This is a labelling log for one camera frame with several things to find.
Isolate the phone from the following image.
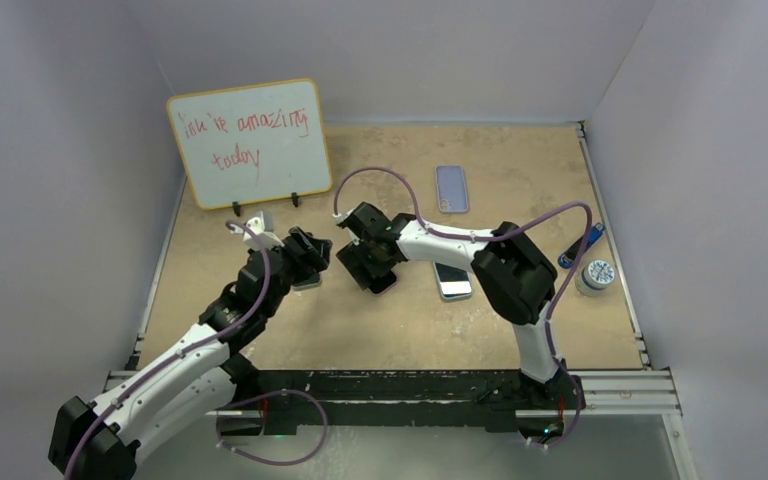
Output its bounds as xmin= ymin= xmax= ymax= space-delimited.
xmin=432 ymin=263 xmax=473 ymax=302
xmin=291 ymin=272 xmax=322 ymax=291

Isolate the lilac phone case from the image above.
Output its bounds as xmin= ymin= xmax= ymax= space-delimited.
xmin=434 ymin=165 xmax=469 ymax=214

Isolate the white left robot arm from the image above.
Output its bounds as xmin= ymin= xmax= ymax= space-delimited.
xmin=48 ymin=221 xmax=332 ymax=479

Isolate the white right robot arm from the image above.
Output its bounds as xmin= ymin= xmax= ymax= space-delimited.
xmin=335 ymin=202 xmax=561 ymax=407

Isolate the phone in light blue case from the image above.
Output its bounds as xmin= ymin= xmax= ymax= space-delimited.
xmin=432 ymin=263 xmax=473 ymax=302

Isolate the yellow framed whiteboard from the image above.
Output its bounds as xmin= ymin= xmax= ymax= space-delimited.
xmin=166 ymin=78 xmax=333 ymax=210

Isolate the blue stapler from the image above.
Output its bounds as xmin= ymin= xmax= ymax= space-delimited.
xmin=557 ymin=222 xmax=605 ymax=269

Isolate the small white blue jar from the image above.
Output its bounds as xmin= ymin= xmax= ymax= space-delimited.
xmin=575 ymin=259 xmax=616 ymax=297

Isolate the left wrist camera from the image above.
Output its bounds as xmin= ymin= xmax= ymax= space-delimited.
xmin=243 ymin=210 xmax=284 ymax=251

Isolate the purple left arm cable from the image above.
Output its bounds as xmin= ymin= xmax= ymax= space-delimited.
xmin=61 ymin=219 xmax=273 ymax=480

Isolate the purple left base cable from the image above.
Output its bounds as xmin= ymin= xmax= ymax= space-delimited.
xmin=215 ymin=388 xmax=330 ymax=468

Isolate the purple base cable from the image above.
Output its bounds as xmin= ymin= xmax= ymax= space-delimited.
xmin=523 ymin=373 xmax=589 ymax=452
xmin=215 ymin=388 xmax=330 ymax=468

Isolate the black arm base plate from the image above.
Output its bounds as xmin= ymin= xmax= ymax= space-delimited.
xmin=231 ymin=369 xmax=586 ymax=443

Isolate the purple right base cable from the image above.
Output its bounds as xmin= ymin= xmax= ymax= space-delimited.
xmin=523 ymin=373 xmax=589 ymax=452

